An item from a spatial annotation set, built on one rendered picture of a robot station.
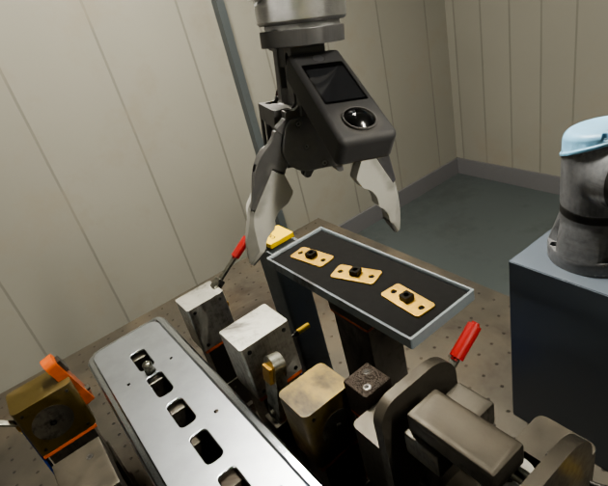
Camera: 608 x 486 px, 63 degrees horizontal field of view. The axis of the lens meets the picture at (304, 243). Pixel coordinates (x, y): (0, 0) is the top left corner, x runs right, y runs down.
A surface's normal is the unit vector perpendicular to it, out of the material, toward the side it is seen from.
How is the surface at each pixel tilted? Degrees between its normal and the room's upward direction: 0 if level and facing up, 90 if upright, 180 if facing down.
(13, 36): 90
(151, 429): 0
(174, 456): 0
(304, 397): 0
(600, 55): 90
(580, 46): 90
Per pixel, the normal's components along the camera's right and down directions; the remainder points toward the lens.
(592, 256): -0.60, 0.24
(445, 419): -0.22, -0.85
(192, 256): 0.58, 0.29
